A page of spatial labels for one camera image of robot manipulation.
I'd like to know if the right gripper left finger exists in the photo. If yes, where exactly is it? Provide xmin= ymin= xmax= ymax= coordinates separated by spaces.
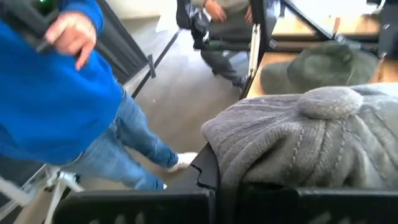
xmin=52 ymin=142 xmax=221 ymax=224

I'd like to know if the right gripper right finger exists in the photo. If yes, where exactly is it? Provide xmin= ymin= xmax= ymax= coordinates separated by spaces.
xmin=239 ymin=185 xmax=398 ymax=224

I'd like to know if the grey knitted beanie hat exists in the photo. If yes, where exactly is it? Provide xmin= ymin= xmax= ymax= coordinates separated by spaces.
xmin=200 ymin=82 xmax=398 ymax=224

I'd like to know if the dark green baseball cap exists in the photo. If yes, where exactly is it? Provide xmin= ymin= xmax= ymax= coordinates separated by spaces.
xmin=259 ymin=40 xmax=379 ymax=96

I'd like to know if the light metal stand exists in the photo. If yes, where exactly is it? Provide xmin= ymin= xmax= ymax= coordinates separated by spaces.
xmin=0 ymin=164 xmax=85 ymax=224

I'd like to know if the person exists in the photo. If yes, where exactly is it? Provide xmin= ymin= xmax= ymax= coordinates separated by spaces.
xmin=0 ymin=0 xmax=200 ymax=192
xmin=177 ymin=0 xmax=254 ymax=90

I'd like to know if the dark partition panel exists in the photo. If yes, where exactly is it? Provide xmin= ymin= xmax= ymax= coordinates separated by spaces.
xmin=95 ymin=0 xmax=150 ymax=85

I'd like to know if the black teleoperation handle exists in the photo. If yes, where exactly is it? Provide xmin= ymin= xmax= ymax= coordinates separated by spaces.
xmin=0 ymin=0 xmax=60 ymax=52

